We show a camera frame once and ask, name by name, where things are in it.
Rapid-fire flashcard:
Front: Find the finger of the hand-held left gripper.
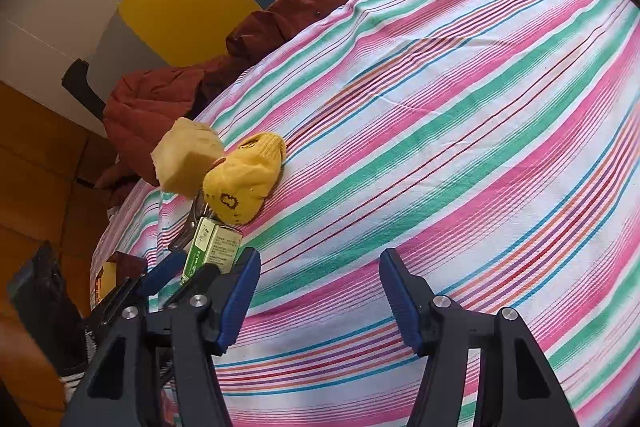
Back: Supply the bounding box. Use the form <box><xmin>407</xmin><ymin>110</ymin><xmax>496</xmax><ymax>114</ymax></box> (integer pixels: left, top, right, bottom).
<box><xmin>87</xmin><ymin>251</ymin><xmax>187</xmax><ymax>328</ymax></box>

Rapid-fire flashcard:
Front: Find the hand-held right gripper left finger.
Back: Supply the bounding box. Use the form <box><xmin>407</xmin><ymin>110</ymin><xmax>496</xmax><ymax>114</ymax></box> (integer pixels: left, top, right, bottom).
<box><xmin>62</xmin><ymin>247</ymin><xmax>262</xmax><ymax>427</ymax></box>

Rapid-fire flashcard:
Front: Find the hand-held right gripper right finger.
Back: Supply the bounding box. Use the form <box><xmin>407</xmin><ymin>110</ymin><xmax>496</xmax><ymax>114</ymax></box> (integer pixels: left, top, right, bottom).
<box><xmin>378</xmin><ymin>248</ymin><xmax>578</xmax><ymax>427</ymax></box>

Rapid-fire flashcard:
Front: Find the small green box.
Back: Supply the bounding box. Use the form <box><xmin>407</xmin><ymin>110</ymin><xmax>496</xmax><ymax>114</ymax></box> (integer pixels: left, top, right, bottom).
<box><xmin>179</xmin><ymin>217</ymin><xmax>244</xmax><ymax>286</ymax></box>

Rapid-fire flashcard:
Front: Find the striped cloth covered desktop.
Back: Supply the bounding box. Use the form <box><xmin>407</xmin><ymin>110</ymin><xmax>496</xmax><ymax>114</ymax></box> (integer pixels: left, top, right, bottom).
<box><xmin>90</xmin><ymin>0</ymin><xmax>640</xmax><ymax>427</ymax></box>

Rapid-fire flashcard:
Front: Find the metal hand tool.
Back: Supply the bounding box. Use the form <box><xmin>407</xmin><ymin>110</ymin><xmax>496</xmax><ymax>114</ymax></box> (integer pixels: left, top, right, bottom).
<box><xmin>167</xmin><ymin>192</ymin><xmax>211</xmax><ymax>253</ymax></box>

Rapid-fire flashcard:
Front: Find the yellow sponge block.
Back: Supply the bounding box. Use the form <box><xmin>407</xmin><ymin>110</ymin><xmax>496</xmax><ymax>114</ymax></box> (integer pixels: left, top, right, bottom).
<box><xmin>151</xmin><ymin>117</ymin><xmax>226</xmax><ymax>198</ymax></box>

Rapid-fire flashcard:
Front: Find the wooden wardrobe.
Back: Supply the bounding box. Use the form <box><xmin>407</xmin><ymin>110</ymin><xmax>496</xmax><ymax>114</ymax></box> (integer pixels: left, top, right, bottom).
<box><xmin>0</xmin><ymin>79</ymin><xmax>121</xmax><ymax>413</ymax></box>

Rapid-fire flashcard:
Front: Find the yellow knitted sock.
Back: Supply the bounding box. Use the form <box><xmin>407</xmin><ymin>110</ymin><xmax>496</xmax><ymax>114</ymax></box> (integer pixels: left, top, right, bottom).
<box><xmin>202</xmin><ymin>132</ymin><xmax>287</xmax><ymax>224</ymax></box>

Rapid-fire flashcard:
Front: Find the red-brown quilted jacket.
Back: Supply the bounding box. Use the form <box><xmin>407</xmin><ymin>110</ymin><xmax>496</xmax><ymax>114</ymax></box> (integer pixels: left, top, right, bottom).
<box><xmin>95</xmin><ymin>0</ymin><xmax>353</xmax><ymax>208</ymax></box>

